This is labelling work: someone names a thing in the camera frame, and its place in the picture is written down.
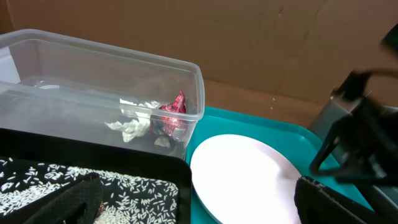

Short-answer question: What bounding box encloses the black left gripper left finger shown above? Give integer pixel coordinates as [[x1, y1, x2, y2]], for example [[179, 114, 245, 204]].
[[0, 172, 104, 224]]

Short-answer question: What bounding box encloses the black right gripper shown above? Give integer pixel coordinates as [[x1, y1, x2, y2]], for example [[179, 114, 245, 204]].
[[309, 70, 398, 184]]

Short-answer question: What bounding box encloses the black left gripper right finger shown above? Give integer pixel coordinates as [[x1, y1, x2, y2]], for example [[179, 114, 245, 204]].
[[294, 176, 389, 224]]

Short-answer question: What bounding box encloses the rice and food waste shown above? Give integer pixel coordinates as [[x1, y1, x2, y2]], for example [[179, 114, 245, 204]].
[[1, 157, 179, 223]]

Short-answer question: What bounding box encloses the pink plate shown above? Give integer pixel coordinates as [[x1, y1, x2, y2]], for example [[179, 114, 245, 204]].
[[190, 134, 301, 224]]

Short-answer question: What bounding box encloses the white tissue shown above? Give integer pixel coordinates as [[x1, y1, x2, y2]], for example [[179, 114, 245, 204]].
[[104, 98, 160, 143]]

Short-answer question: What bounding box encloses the red snack wrapper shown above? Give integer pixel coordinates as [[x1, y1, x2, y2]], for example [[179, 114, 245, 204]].
[[150, 90, 188, 142]]

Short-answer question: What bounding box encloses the grey plastic dish rack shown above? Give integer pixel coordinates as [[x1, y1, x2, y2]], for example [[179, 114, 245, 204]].
[[307, 96, 398, 224]]

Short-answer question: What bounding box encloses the teal plastic tray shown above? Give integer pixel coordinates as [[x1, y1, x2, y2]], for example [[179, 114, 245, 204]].
[[186, 107, 372, 224]]

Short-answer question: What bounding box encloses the black plastic tray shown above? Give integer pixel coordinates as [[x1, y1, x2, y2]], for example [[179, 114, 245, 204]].
[[1, 128, 192, 224]]

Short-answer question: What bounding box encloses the brown cardboard panel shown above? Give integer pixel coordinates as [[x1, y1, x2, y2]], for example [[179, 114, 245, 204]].
[[0, 0, 398, 103]]

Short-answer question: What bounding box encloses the clear plastic bin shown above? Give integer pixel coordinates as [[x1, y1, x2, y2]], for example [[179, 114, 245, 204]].
[[1, 29, 205, 159]]

